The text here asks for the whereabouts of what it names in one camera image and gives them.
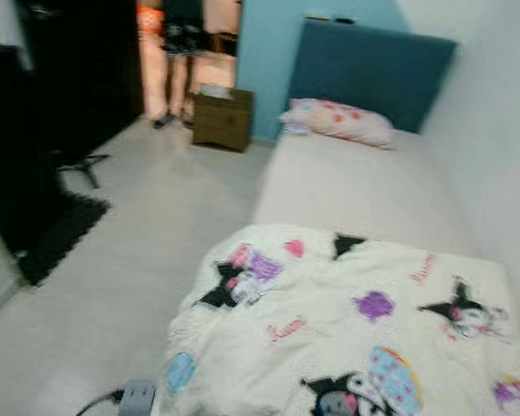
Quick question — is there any pink pillow with orange spots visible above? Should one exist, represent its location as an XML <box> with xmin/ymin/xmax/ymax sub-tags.
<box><xmin>278</xmin><ymin>97</ymin><xmax>396</xmax><ymax>151</ymax></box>

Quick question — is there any cream cartoon print blanket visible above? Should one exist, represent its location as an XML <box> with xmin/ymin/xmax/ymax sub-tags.
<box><xmin>159</xmin><ymin>223</ymin><xmax>520</xmax><ymax>416</ymax></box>

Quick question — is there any beige sheeted mattress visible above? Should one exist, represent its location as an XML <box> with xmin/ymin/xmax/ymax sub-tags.
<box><xmin>250</xmin><ymin>125</ymin><xmax>520</xmax><ymax>348</ymax></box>

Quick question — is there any blue upholstered headboard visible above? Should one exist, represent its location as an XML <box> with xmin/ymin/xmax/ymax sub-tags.
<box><xmin>285</xmin><ymin>18</ymin><xmax>459</xmax><ymax>136</ymax></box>

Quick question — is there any brown cardboard box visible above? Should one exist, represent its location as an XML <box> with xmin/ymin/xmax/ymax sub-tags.
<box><xmin>191</xmin><ymin>86</ymin><xmax>255</xmax><ymax>154</ymax></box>

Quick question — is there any white plastic bag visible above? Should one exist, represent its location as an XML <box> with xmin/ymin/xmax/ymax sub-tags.
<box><xmin>198</xmin><ymin>82</ymin><xmax>236</xmax><ymax>99</ymax></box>

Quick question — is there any person in dark shorts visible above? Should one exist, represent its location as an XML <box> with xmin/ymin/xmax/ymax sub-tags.
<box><xmin>159</xmin><ymin>0</ymin><xmax>211</xmax><ymax>123</ymax></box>

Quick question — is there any orange object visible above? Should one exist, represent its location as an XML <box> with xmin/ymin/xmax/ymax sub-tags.
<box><xmin>136</xmin><ymin>3</ymin><xmax>165</xmax><ymax>36</ymax></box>

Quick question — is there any black metal stand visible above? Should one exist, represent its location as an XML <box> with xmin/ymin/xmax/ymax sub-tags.
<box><xmin>55</xmin><ymin>153</ymin><xmax>112</xmax><ymax>191</ymax></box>

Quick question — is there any black foam floor mat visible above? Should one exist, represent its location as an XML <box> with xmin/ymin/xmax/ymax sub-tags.
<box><xmin>15</xmin><ymin>192</ymin><xmax>113</xmax><ymax>288</ymax></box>

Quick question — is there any black cabinet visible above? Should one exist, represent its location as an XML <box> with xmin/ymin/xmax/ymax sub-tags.
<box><xmin>0</xmin><ymin>42</ymin><xmax>71</xmax><ymax>257</ymax></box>

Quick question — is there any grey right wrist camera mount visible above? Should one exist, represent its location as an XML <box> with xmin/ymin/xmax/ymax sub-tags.
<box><xmin>316</xmin><ymin>390</ymin><xmax>353</xmax><ymax>416</ymax></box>

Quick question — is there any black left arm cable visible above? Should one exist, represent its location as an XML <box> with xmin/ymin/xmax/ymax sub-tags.
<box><xmin>75</xmin><ymin>389</ymin><xmax>125</xmax><ymax>416</ymax></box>

